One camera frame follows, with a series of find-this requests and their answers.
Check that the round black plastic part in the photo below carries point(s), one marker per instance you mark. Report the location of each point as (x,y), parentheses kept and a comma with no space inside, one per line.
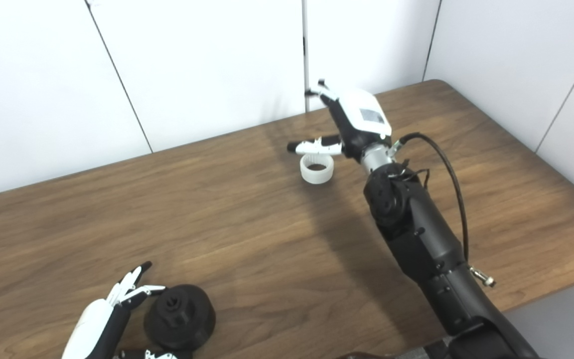
(192,324)

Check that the white and black right hand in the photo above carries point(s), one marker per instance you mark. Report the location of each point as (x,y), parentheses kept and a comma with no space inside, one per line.
(359,119)

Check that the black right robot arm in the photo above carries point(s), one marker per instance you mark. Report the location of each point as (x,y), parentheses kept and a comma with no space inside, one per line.
(421,239)

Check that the white and black left hand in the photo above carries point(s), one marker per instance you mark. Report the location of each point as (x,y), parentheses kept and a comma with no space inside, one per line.
(97,329)

